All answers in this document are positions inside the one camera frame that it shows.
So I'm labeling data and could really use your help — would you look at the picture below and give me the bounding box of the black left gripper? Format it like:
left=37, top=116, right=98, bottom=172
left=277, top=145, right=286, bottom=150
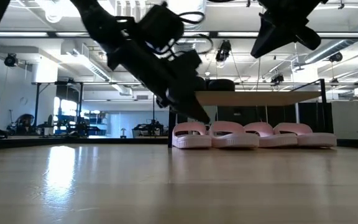
left=107, top=40, right=211, bottom=123

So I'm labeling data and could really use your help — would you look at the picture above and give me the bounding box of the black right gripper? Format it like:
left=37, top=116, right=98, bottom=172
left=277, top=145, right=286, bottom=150
left=250, top=14, right=304, bottom=59

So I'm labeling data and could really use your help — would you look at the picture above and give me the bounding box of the black rubber slide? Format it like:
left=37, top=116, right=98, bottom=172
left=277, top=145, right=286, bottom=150
left=206, top=78, right=236, bottom=92
left=194, top=76, right=207, bottom=92

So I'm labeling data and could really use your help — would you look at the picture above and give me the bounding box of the black round ceiling fixture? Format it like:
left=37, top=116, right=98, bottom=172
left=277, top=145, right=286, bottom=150
left=270, top=73, right=285, bottom=85
left=4, top=52, right=19, bottom=68
left=328, top=51, right=344, bottom=63

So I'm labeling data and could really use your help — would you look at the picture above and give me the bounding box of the background robot station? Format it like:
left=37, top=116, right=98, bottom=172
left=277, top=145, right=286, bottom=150
left=131, top=120, right=168, bottom=138

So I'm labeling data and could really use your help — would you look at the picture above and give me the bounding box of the black partition panel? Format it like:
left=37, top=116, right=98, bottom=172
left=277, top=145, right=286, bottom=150
left=216, top=104, right=323, bottom=126

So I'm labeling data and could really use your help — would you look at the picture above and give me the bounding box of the white partition panel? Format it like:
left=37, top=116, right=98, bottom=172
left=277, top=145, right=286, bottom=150
left=333, top=100, right=358, bottom=139

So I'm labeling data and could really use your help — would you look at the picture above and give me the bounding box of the black overhead camera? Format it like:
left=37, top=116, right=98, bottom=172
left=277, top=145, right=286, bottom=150
left=215, top=39, right=232, bottom=63

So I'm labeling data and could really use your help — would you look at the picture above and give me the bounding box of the wooden shelf with black frame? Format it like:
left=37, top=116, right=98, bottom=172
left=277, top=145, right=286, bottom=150
left=167, top=78, right=335, bottom=149

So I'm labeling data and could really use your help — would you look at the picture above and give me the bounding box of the black left wrist camera cable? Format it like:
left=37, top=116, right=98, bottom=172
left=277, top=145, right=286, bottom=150
left=166, top=11, right=214, bottom=60

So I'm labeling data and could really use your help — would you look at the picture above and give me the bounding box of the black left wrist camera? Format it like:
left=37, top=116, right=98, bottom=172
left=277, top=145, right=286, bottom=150
left=134, top=3, right=185, bottom=52

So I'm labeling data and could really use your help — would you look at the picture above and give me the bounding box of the black background rig frame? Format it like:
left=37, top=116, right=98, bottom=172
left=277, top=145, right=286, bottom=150
left=31, top=80, right=85, bottom=129

